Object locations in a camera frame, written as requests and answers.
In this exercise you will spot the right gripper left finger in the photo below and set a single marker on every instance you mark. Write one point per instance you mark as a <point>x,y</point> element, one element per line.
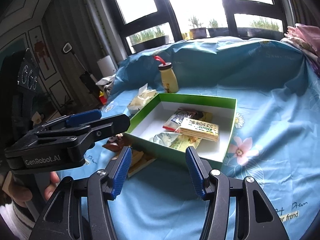
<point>62,217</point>

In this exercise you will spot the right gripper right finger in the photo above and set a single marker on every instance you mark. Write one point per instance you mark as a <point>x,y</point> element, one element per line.
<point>255,216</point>

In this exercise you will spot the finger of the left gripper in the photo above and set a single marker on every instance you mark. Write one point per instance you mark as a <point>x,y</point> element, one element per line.
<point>103,129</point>
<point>73,120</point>

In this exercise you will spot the orange bread snack pack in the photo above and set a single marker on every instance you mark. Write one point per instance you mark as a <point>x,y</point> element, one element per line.
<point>139,161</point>

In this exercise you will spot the white blue red snack pack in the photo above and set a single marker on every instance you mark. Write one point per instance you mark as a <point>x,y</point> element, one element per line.
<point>174,122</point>

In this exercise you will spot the black sesame snack pack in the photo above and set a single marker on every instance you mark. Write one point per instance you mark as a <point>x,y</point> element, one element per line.
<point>202,116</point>

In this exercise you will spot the person left hand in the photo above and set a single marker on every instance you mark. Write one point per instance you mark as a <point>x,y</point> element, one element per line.
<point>21,195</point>

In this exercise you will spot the brown panda snack bag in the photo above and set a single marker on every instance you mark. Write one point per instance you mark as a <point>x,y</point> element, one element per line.
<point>115,144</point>

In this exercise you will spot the white tissue pack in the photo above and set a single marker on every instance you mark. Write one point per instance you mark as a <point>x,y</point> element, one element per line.
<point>141,99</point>

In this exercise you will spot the white paper roll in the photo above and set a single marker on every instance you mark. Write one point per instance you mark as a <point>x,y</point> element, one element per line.
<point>106,66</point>

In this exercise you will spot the green white cardboard box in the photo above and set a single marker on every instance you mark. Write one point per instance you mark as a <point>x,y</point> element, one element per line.
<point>150,119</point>

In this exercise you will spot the small pale snack pack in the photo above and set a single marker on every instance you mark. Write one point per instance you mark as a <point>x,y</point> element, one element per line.
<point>175,140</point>

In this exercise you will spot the yellow drink bottle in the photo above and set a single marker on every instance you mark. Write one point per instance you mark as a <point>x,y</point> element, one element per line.
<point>168,77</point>

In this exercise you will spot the blue floral table cloth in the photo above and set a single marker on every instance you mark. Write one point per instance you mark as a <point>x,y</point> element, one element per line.
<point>263,95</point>

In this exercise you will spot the black planter box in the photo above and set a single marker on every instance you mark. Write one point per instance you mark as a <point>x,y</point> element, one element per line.
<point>150,44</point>

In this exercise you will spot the pink folded cloth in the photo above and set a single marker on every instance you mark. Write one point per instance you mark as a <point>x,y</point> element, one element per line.
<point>306,39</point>

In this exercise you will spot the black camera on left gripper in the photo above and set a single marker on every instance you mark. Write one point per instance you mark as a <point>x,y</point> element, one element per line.
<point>28,71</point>

